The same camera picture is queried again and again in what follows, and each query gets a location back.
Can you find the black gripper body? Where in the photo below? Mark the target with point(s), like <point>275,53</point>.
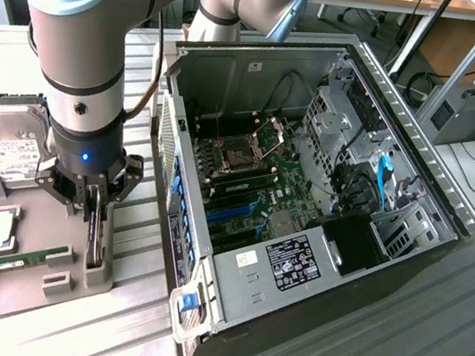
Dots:
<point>86,149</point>

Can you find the green graphics card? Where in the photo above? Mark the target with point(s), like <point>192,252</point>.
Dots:
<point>96,237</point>

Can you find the grey parts rack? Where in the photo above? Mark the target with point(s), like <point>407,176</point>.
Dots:
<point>38,237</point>

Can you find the silver hard disk drive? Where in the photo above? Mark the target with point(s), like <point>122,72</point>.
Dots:
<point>3,145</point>

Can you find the green RAM stick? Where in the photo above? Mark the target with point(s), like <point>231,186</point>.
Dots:
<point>11,262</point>

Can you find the thin socket locking lever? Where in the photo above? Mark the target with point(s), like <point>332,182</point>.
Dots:
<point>219,121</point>

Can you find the blue expansion slot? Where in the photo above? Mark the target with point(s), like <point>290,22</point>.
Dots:
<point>227,213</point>

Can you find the CPU socket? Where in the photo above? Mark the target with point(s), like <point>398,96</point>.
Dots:
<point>236,157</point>

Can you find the black labelled RAM stick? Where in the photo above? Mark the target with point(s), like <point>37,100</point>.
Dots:
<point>240,187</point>

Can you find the blue case latch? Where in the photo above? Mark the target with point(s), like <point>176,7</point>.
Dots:
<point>188,302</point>

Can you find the metal socket cover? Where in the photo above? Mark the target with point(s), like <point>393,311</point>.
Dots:
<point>278,125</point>

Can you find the green motherboard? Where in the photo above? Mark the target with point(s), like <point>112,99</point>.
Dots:
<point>291,182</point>

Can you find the square chipset heatsink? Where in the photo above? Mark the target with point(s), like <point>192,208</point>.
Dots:
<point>284,225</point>

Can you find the open grey PC case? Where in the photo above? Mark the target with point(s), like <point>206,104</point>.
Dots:
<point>247,288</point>

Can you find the grey power supply unit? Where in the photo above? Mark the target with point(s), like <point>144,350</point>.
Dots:
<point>247,288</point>

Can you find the grey perforated drive cage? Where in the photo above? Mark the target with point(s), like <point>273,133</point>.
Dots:
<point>331,125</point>

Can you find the black plastic shroud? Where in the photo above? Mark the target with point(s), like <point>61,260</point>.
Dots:
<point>354,241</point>

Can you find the silver disk bay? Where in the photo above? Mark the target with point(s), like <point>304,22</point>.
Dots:
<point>399,240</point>

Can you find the black office chair base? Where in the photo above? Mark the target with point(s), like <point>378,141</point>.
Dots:
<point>358,14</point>

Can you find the grey vented equipment box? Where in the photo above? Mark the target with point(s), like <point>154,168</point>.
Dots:
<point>459,118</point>

